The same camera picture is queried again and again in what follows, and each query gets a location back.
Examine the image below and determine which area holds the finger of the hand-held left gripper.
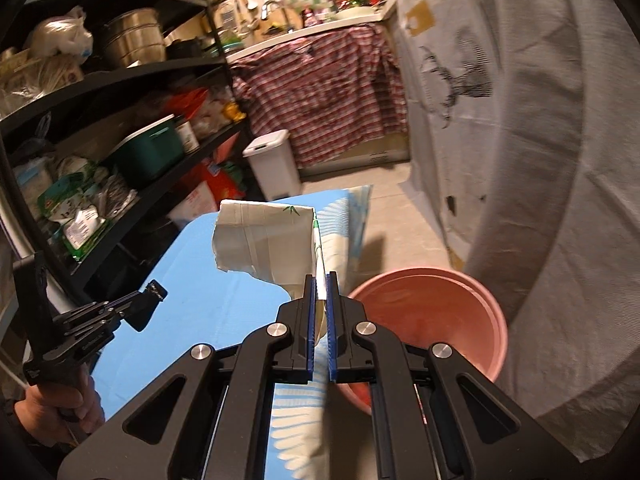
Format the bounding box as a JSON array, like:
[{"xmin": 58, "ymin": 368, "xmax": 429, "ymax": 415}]
[
  {"xmin": 52, "ymin": 282, "xmax": 170, "ymax": 333},
  {"xmin": 45, "ymin": 317, "xmax": 123, "ymax": 361}
]

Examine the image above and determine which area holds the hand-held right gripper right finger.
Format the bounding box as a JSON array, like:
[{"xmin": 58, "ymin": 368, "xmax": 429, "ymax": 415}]
[{"xmin": 326, "ymin": 271, "xmax": 583, "ymax": 480}]

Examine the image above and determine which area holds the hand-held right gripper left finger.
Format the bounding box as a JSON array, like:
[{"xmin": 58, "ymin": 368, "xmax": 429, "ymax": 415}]
[{"xmin": 57, "ymin": 274, "xmax": 318, "ymax": 480}]

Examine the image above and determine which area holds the white tissue pack wrapper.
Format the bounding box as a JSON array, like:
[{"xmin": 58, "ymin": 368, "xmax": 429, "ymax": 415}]
[{"xmin": 210, "ymin": 200, "xmax": 331, "ymax": 351}]

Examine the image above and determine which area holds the pink plastic bin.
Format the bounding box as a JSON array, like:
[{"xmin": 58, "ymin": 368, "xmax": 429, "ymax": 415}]
[{"xmin": 340, "ymin": 267, "xmax": 508, "ymax": 413}]

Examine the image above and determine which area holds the person's left hand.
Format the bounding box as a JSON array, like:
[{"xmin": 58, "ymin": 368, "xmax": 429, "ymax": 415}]
[{"xmin": 14, "ymin": 377, "xmax": 106, "ymax": 446}]

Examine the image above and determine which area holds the white sack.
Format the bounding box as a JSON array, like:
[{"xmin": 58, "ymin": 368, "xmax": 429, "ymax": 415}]
[{"xmin": 167, "ymin": 180, "xmax": 218, "ymax": 228}]

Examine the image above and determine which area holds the green food packet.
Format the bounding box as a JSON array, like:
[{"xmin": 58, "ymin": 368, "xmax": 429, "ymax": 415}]
[{"xmin": 37, "ymin": 172, "xmax": 108, "ymax": 261}]

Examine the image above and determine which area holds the red sack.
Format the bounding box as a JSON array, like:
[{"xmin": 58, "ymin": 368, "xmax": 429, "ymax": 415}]
[{"xmin": 200, "ymin": 160, "xmax": 246, "ymax": 206}]

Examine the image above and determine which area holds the green box with white lid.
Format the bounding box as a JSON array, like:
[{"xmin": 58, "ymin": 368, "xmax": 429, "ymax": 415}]
[{"xmin": 107, "ymin": 115, "xmax": 185, "ymax": 183}]

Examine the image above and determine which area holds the white pedal bin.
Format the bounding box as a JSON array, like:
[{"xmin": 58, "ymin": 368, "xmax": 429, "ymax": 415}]
[{"xmin": 242, "ymin": 129, "xmax": 302, "ymax": 201}]

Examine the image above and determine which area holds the small can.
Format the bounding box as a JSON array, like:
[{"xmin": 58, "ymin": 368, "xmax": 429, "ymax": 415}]
[{"xmin": 175, "ymin": 119, "xmax": 201, "ymax": 155}]

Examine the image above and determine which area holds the white deer-print cloth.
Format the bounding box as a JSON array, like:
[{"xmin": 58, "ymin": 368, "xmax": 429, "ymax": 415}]
[{"xmin": 385, "ymin": 0, "xmax": 506, "ymax": 271}]

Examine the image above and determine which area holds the orange plastic bag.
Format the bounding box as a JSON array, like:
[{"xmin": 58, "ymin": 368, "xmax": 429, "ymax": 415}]
[{"xmin": 162, "ymin": 87, "xmax": 210, "ymax": 118}]

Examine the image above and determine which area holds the red plaid cloth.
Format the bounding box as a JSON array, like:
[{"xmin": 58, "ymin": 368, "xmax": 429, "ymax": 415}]
[{"xmin": 230, "ymin": 25, "xmax": 408, "ymax": 168}]

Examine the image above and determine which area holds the black metal shelf rack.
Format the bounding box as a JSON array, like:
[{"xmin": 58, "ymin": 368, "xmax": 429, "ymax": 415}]
[{"xmin": 0, "ymin": 0, "xmax": 253, "ymax": 306}]

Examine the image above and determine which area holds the black pot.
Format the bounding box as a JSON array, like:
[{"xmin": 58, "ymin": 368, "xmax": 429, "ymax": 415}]
[{"xmin": 165, "ymin": 37, "xmax": 203, "ymax": 60}]

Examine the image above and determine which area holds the steel pot stack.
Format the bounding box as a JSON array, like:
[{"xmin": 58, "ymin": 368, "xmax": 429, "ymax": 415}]
[{"xmin": 97, "ymin": 7, "xmax": 167, "ymax": 68}]

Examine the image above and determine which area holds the grey nonwoven cloth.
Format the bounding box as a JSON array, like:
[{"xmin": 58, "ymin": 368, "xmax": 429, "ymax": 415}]
[{"xmin": 450, "ymin": 0, "xmax": 640, "ymax": 463}]

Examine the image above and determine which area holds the white plastic bag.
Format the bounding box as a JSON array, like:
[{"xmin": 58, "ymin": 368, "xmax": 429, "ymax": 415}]
[{"xmin": 27, "ymin": 6, "xmax": 95, "ymax": 58}]

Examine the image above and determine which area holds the white bowl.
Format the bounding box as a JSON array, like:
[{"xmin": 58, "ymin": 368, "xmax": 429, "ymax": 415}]
[{"xmin": 335, "ymin": 6, "xmax": 383, "ymax": 21}]

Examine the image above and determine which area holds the metal faucet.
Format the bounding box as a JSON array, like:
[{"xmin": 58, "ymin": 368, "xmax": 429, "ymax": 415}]
[{"xmin": 260, "ymin": 0, "xmax": 291, "ymax": 33}]

